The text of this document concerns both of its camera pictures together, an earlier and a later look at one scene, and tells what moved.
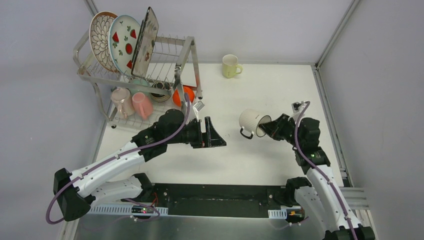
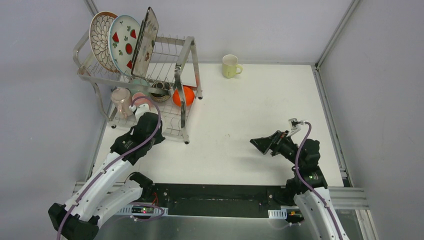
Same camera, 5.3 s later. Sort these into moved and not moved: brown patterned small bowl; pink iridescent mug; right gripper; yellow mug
Moved: right gripper
Not moved: yellow mug; brown patterned small bowl; pink iridescent mug
